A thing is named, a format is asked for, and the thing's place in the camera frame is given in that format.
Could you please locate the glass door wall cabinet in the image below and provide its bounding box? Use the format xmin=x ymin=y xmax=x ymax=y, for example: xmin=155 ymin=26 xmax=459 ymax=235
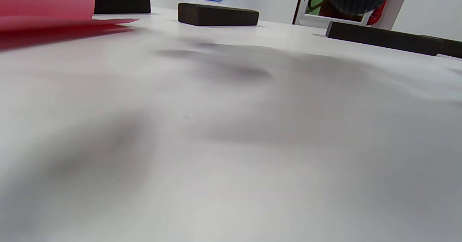
xmin=292 ymin=0 xmax=413 ymax=30

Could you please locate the dark wooden paperweight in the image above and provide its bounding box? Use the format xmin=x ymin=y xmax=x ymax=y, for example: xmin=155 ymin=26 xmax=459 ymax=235
xmin=95 ymin=0 xmax=151 ymax=15
xmin=420 ymin=35 xmax=462 ymax=59
xmin=178 ymin=3 xmax=259 ymax=27
xmin=326 ymin=21 xmax=444 ymax=56

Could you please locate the red extinguisher behind glass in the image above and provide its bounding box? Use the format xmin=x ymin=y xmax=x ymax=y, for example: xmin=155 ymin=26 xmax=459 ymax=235
xmin=366 ymin=0 xmax=389 ymax=26

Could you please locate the pink paper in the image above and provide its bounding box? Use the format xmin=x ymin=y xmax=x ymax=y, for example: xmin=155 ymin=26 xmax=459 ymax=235
xmin=0 ymin=0 xmax=140 ymax=34

